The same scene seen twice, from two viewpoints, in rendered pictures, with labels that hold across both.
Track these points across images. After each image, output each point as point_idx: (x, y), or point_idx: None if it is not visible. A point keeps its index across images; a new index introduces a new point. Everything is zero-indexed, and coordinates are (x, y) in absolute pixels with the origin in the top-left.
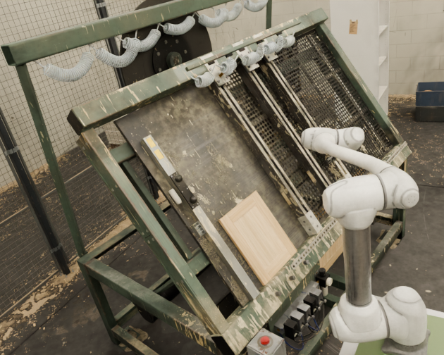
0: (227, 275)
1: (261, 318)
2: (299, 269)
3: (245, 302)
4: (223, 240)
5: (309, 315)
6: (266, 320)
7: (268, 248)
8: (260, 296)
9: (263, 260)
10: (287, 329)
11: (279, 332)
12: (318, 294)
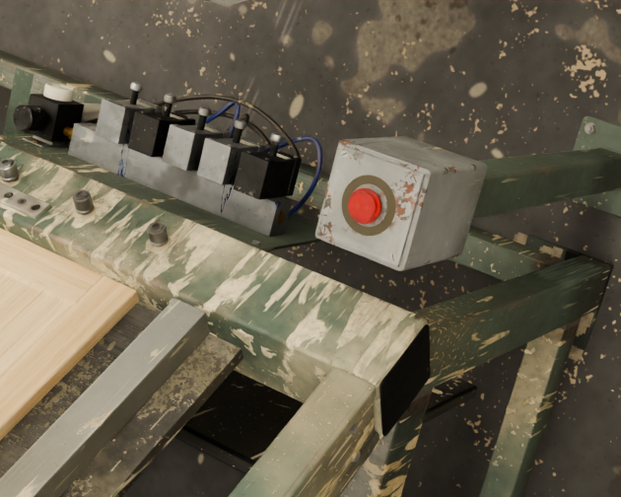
0: (142, 432)
1: (264, 272)
2: (41, 189)
3: (222, 343)
4: (1, 479)
5: (204, 126)
6: (267, 253)
7: None
8: (186, 292)
9: (39, 318)
10: (274, 181)
11: (288, 214)
12: (117, 106)
